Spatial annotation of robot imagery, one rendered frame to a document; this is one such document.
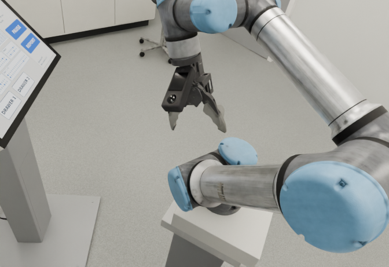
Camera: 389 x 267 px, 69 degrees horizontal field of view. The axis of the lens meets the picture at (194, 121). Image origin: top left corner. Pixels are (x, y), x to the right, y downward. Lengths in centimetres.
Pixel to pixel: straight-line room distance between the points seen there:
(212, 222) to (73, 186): 126
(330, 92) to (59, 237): 156
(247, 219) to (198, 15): 65
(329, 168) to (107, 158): 185
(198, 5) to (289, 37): 18
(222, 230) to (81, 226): 106
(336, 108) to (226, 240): 53
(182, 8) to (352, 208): 43
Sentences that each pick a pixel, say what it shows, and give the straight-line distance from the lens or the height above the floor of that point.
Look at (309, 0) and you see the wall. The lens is 363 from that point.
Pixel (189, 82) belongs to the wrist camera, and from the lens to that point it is 64.
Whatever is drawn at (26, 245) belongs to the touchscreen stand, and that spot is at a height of 4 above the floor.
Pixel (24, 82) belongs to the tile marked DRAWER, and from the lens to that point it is 109.
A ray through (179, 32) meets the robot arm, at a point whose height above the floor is 135.
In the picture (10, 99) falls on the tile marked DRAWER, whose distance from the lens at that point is 101.
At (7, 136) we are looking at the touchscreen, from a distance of 95.
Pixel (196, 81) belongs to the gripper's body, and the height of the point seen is 124.
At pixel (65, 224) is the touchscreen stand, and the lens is 182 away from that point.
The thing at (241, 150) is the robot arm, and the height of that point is 106.
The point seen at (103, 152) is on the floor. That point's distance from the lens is 217.
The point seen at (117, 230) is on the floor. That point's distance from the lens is 181.
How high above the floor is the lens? 160
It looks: 40 degrees down
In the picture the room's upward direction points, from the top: 13 degrees clockwise
